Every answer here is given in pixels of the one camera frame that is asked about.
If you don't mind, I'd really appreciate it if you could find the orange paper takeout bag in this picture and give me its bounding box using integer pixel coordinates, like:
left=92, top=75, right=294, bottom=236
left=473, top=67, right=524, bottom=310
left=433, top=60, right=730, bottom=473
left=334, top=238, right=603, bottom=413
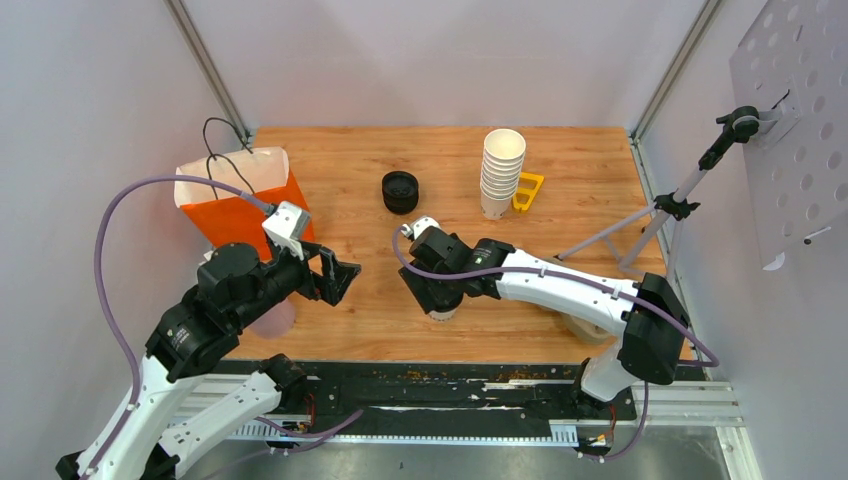
left=174, top=145, right=309, bottom=261

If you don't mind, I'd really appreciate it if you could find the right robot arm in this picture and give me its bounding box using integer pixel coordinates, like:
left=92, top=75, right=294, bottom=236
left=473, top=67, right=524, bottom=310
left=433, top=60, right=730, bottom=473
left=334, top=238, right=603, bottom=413
left=393, top=224, right=689, bottom=418

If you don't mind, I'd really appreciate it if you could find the stack of black lids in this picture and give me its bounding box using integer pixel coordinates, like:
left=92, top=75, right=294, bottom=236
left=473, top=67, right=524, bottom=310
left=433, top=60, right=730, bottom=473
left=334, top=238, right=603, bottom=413
left=381, top=171, right=419, bottom=215

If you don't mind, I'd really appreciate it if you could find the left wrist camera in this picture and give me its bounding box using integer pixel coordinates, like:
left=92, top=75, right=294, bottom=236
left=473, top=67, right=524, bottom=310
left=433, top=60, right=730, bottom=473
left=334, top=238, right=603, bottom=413
left=262, top=201, right=311, bottom=260

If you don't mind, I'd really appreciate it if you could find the pink cup with packets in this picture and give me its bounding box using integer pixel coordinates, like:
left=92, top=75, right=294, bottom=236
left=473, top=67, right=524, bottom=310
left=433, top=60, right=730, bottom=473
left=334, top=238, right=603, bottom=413
left=197, top=243, right=296, bottom=338

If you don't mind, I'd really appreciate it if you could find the white paper coffee cup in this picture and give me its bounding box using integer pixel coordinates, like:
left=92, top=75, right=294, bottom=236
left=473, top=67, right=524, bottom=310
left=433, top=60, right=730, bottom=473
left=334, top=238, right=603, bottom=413
left=428, top=309, right=457, bottom=322

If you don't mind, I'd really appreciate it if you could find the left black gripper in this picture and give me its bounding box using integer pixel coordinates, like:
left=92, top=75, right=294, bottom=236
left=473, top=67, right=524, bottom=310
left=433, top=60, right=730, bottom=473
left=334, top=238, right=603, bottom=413
left=233, top=234, right=363, bottom=328

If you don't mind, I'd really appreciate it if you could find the stack of white paper cups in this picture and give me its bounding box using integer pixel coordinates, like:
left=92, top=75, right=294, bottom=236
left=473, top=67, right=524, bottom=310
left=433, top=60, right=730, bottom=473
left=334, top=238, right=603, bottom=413
left=480, top=128, right=527, bottom=220

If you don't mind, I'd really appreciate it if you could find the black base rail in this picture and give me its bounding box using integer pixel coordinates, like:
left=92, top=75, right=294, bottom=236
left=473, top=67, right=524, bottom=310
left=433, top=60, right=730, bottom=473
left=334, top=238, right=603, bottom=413
left=236, top=361, right=743, bottom=446

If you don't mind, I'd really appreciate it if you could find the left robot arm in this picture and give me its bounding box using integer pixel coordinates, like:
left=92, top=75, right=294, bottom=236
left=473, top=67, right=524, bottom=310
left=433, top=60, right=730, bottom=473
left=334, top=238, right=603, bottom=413
left=56, top=243, right=361, bottom=479

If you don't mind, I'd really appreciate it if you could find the white perforated panel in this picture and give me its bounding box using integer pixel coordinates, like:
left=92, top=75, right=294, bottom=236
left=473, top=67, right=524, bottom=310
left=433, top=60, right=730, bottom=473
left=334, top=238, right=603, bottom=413
left=729, top=0, right=847, bottom=269

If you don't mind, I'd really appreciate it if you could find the brown pulp cup carrier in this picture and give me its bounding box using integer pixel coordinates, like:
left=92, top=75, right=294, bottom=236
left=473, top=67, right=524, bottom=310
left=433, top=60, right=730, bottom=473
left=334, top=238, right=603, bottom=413
left=537, top=256, right=617, bottom=346

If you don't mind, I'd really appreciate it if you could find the yellow plastic holder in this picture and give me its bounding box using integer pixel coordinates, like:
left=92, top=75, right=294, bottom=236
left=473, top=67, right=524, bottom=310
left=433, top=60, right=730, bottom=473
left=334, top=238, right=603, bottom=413
left=512, top=172, right=545, bottom=214

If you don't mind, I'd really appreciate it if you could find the grey tripod stand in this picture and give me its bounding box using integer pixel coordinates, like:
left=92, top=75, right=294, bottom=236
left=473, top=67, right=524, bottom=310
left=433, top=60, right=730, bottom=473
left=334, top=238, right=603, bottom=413
left=554, top=106, right=777, bottom=277

